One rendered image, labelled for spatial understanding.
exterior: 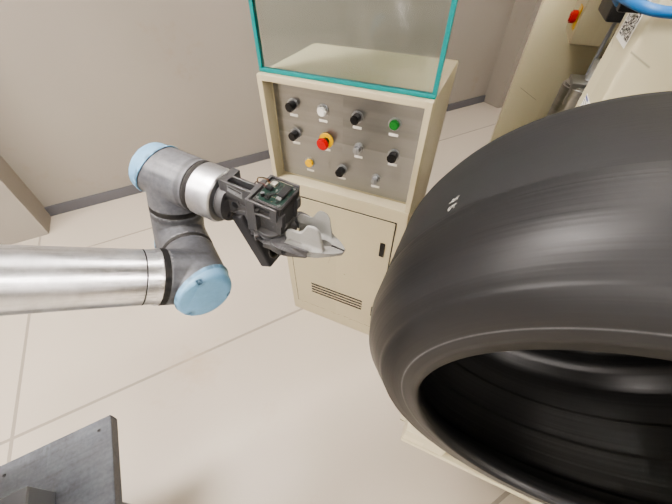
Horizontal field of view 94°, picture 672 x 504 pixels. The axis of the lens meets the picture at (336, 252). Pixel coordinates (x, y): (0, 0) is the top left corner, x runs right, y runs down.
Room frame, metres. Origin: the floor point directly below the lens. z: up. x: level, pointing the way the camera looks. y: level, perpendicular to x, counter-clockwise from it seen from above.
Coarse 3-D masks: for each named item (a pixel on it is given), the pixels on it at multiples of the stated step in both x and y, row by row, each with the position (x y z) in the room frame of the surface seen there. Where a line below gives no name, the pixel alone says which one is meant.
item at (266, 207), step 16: (224, 176) 0.41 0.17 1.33; (240, 176) 0.43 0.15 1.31; (272, 176) 0.42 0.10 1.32; (224, 192) 0.40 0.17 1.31; (240, 192) 0.39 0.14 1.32; (256, 192) 0.39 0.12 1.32; (272, 192) 0.39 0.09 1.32; (288, 192) 0.39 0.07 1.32; (224, 208) 0.40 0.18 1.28; (240, 208) 0.40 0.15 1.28; (256, 208) 0.37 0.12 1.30; (272, 208) 0.36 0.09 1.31; (288, 208) 0.39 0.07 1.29; (256, 224) 0.36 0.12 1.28; (272, 224) 0.36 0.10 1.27; (288, 224) 0.38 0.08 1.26
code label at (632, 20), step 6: (648, 0) 0.52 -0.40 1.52; (630, 18) 0.55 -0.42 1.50; (636, 18) 0.52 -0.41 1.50; (624, 24) 0.56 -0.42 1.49; (630, 24) 0.53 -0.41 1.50; (636, 24) 0.51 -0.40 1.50; (624, 30) 0.55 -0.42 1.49; (630, 30) 0.52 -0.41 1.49; (618, 36) 0.56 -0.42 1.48; (624, 36) 0.53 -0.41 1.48; (630, 36) 0.51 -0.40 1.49; (624, 42) 0.52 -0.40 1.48
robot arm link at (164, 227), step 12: (156, 216) 0.42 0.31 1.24; (168, 216) 0.42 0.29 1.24; (180, 216) 0.42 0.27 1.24; (192, 216) 0.44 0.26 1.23; (156, 228) 0.42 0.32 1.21; (168, 228) 0.41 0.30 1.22; (180, 228) 0.41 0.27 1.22; (192, 228) 0.42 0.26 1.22; (204, 228) 0.45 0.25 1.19; (156, 240) 0.41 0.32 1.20
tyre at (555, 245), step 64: (576, 128) 0.31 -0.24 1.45; (640, 128) 0.27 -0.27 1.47; (448, 192) 0.33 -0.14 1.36; (512, 192) 0.24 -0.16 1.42; (576, 192) 0.20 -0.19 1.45; (640, 192) 0.18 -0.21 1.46; (448, 256) 0.20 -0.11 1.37; (512, 256) 0.17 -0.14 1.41; (576, 256) 0.16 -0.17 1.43; (640, 256) 0.14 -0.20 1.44; (384, 320) 0.21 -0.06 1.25; (448, 320) 0.16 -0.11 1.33; (512, 320) 0.14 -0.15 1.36; (576, 320) 0.13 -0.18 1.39; (640, 320) 0.11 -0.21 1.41; (384, 384) 0.18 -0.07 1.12; (448, 384) 0.25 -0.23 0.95; (512, 384) 0.26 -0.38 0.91; (576, 384) 0.25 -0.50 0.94; (640, 384) 0.23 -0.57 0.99; (448, 448) 0.12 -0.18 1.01; (512, 448) 0.14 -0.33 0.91; (576, 448) 0.14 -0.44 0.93; (640, 448) 0.13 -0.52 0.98
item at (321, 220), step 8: (304, 216) 0.39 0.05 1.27; (320, 216) 0.37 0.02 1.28; (328, 216) 0.37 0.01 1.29; (304, 224) 0.39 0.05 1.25; (312, 224) 0.38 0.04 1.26; (320, 224) 0.37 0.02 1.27; (328, 224) 0.37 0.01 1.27; (320, 232) 0.37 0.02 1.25; (328, 232) 0.37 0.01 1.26; (328, 240) 0.36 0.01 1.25; (336, 240) 0.36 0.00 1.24; (344, 248) 0.34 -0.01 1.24
